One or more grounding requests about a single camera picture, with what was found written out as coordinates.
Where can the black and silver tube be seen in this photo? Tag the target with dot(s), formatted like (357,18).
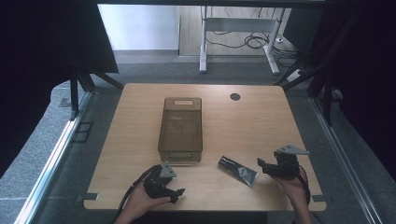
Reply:
(238,171)

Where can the black curtain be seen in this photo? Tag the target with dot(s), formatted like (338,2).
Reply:
(364,77)
(40,62)

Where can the white power strip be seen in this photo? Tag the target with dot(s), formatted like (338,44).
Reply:
(295,75)

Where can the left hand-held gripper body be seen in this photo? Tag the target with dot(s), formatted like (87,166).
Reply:
(155,185)

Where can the brown translucent plastic basket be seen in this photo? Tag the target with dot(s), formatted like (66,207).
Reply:
(180,130)

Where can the dark round table grommet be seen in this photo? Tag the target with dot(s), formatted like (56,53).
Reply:
(235,96)

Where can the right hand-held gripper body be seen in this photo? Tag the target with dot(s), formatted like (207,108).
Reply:
(285,166)

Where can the person's left hand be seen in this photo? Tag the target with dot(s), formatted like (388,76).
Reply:
(141,202)

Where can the white metal desk frame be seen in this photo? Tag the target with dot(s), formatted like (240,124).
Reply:
(239,24)

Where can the aluminium rail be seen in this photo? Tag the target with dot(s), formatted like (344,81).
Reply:
(345,161)
(53,161)

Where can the black metal stand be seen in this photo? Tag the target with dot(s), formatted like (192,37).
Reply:
(79,87)
(323,84)

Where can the person's right hand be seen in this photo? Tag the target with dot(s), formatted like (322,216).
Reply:
(295,191)

